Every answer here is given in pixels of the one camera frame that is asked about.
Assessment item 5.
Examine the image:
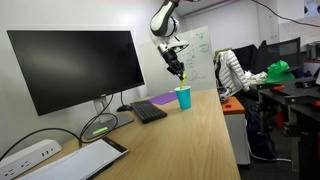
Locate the yellow marker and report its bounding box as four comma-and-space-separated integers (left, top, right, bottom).
179, 73, 188, 90

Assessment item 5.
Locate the green plastic bag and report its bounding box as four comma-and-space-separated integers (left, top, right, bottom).
265, 59, 296, 84

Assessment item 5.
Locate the black workbench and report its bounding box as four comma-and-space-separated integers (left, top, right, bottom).
250, 76, 320, 180

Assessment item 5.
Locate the white cabinet with orange top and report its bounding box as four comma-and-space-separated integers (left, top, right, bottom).
220, 96, 251, 166

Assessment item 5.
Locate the purple mat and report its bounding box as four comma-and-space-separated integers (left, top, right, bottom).
146, 90, 178, 106

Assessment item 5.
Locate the white puffer jacket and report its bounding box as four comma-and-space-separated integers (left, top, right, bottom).
214, 49, 251, 99

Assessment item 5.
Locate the glass whiteboard panel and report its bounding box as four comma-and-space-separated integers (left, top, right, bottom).
137, 26, 217, 98

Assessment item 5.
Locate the black computer monitor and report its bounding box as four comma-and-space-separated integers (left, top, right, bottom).
6, 30, 146, 117

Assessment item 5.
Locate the black monitor cable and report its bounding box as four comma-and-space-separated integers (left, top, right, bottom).
78, 93, 119, 148

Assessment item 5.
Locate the black power strip cable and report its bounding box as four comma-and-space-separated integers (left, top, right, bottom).
0, 127, 82, 162

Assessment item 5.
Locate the white power strip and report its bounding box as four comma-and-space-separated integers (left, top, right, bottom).
0, 138, 63, 180

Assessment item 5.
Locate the white floor cable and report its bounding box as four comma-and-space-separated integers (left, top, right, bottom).
245, 119, 292, 163

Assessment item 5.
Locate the black keyboard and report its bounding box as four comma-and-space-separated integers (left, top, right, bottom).
129, 100, 169, 125

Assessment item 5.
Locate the teal plastic cup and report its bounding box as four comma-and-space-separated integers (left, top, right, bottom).
174, 85, 193, 111

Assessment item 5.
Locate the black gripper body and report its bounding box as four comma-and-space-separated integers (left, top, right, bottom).
162, 48, 186, 76

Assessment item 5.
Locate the black overhead cable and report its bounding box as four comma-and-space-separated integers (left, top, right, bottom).
251, 0, 320, 29

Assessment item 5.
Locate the silver monitor stand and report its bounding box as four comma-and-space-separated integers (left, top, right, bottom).
82, 96, 135, 141

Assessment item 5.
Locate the black computer mouse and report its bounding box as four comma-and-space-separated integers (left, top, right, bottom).
116, 104, 134, 113

